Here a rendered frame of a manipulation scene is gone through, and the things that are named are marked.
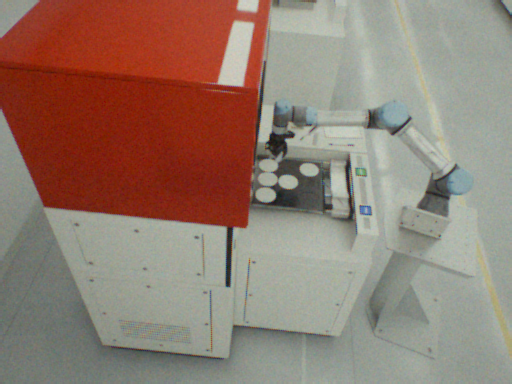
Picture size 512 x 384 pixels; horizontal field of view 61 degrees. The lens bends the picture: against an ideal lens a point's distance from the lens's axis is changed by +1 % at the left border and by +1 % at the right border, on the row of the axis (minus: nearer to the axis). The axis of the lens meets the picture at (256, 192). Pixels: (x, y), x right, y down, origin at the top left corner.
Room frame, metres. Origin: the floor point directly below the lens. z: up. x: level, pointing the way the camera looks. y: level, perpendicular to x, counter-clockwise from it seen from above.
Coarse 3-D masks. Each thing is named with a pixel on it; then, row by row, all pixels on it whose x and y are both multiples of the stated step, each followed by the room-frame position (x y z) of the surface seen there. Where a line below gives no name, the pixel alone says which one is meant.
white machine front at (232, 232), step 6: (228, 228) 0.99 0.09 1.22; (234, 228) 1.00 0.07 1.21; (228, 234) 0.99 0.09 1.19; (234, 234) 1.04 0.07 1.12; (228, 240) 0.99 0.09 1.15; (234, 240) 1.02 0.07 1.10; (228, 246) 0.99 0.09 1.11; (234, 246) 1.02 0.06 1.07; (228, 252) 0.99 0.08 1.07; (234, 252) 1.08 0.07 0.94; (228, 258) 0.99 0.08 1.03; (234, 258) 1.10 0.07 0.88; (228, 264) 0.99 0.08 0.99; (228, 270) 0.99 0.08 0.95; (228, 276) 0.99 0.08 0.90; (228, 282) 0.99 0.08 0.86
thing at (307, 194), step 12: (288, 168) 1.68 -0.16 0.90; (300, 180) 1.60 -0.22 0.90; (312, 180) 1.61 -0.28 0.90; (276, 192) 1.50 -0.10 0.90; (288, 192) 1.51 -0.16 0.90; (300, 192) 1.51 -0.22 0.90; (312, 192) 1.52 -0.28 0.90; (264, 204) 1.41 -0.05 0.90; (276, 204) 1.42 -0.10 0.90; (288, 204) 1.43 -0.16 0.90; (300, 204) 1.43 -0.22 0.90; (312, 204) 1.44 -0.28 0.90
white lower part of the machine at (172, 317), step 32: (96, 288) 1.00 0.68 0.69; (128, 288) 0.99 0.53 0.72; (160, 288) 0.99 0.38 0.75; (192, 288) 0.99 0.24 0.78; (224, 288) 0.99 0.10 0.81; (96, 320) 1.00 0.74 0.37; (128, 320) 1.00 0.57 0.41; (160, 320) 0.99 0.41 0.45; (192, 320) 0.99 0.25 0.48; (224, 320) 0.99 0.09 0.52; (160, 352) 1.01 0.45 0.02; (192, 352) 0.99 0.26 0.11; (224, 352) 0.99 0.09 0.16
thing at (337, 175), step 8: (336, 168) 1.74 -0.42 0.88; (344, 168) 1.74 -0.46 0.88; (336, 176) 1.68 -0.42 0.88; (344, 176) 1.68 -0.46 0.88; (336, 184) 1.62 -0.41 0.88; (344, 184) 1.62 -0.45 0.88; (344, 192) 1.56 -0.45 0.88; (336, 200) 1.50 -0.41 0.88; (336, 216) 1.41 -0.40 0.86; (344, 216) 1.41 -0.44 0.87
